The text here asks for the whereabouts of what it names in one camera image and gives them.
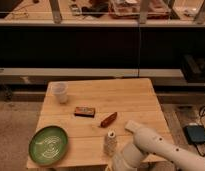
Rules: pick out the reddish brown sausage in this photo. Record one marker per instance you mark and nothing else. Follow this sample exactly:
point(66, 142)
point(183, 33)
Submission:
point(107, 121)

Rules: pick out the dark brown rectangular box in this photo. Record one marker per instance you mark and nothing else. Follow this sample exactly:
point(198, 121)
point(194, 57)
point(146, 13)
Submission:
point(84, 112)

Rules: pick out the clear plastic cup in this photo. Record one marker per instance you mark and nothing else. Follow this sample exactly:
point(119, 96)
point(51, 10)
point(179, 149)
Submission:
point(59, 90)

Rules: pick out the green ceramic plate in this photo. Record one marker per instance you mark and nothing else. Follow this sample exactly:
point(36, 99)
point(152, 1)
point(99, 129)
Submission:
point(48, 146)

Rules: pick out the small white patterned bottle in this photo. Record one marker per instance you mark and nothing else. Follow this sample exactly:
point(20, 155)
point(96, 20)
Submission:
point(110, 143)

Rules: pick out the wooden folding table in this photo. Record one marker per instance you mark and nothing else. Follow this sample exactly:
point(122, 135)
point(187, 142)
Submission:
point(131, 99)

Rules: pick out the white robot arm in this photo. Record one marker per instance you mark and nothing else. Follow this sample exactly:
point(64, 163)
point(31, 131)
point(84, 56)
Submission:
point(147, 141)

